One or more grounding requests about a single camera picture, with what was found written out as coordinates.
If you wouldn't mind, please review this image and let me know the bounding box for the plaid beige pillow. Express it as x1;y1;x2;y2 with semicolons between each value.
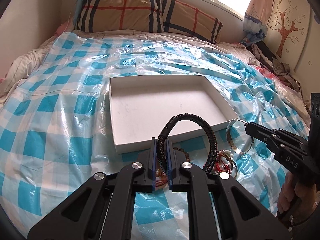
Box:
75;0;223;44

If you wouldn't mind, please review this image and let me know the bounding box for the black camera box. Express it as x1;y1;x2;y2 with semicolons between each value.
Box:
310;93;320;131

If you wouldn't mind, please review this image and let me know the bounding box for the white bed quilt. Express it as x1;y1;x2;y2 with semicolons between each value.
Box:
1;22;68;107

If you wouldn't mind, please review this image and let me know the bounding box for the red cord bracelet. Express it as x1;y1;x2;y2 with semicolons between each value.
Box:
215;149;235;174

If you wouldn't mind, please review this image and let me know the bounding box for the pile of clothes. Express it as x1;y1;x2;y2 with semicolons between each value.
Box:
247;41;310;107

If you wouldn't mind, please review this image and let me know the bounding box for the blue checkered plastic sheet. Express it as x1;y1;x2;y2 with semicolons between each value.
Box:
1;33;309;236

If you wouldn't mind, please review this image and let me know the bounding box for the person's right hand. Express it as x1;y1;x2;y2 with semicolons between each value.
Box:
277;172;320;228

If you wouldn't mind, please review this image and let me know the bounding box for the pink patterned curtain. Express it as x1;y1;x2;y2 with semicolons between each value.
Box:
241;0;274;47

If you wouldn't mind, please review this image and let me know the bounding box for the white shallow cardboard box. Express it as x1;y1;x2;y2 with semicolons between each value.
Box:
109;75;238;154

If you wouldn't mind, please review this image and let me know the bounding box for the black cord bracelet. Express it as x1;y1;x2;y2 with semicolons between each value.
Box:
158;113;217;173

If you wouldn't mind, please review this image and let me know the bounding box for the silver bangle bracelet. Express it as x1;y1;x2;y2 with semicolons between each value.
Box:
226;119;254;155

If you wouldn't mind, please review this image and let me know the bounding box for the brown wooden bead bracelet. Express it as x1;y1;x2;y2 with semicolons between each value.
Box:
172;146;193;165

